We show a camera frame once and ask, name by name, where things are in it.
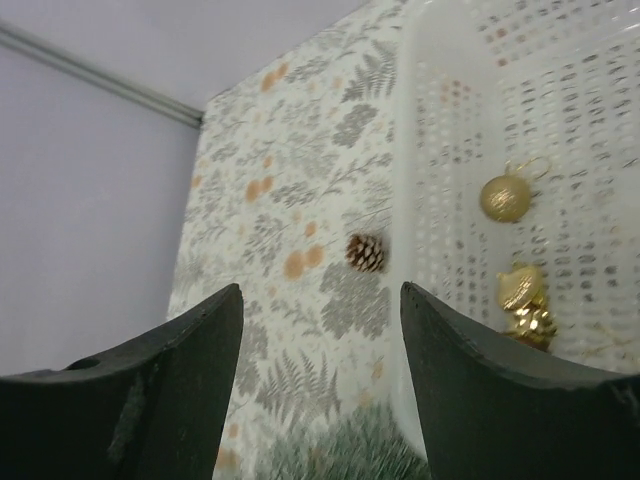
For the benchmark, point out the floral patterned table mat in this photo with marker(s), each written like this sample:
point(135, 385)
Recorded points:
point(291, 162)

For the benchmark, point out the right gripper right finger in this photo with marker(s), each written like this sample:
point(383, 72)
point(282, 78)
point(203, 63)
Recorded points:
point(493, 408)

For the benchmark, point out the small pine cone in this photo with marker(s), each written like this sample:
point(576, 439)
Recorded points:
point(366, 253)

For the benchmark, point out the small green christmas tree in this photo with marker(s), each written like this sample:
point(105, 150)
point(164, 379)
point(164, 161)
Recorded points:
point(365, 444)

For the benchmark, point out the white plastic basket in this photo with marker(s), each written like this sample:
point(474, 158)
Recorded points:
point(517, 140)

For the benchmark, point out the gold ridged ornament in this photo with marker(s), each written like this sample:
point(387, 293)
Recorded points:
point(523, 295)

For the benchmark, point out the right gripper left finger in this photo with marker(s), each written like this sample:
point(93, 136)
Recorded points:
point(153, 407)

